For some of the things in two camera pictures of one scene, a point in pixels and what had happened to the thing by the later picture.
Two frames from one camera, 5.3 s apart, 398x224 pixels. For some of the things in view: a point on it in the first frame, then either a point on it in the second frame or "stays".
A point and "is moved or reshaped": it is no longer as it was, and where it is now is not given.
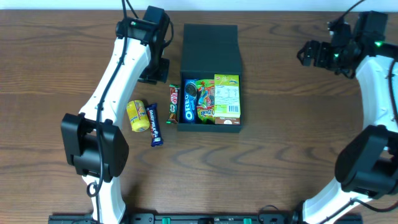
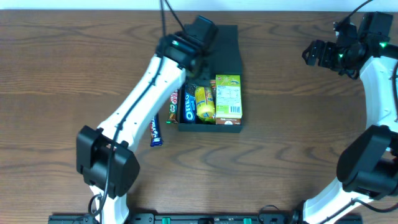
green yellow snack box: [226, 96] stays
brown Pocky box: [227, 121] stays
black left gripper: [154, 74] -> [201, 69]
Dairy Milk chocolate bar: [156, 139] stays
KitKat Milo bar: [173, 104] stays
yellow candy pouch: [138, 116] is moved or reshaped
